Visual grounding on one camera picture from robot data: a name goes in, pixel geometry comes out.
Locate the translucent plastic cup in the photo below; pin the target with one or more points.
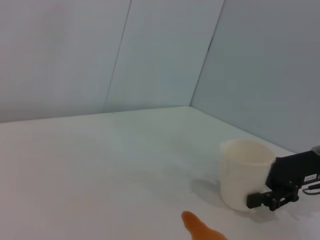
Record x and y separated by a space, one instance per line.
240 180

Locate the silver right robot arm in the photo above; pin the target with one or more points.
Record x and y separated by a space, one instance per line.
316 150

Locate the orange-brown liquid stain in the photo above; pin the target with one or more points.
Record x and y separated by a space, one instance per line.
197 225

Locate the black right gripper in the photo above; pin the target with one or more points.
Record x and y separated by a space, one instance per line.
290 172

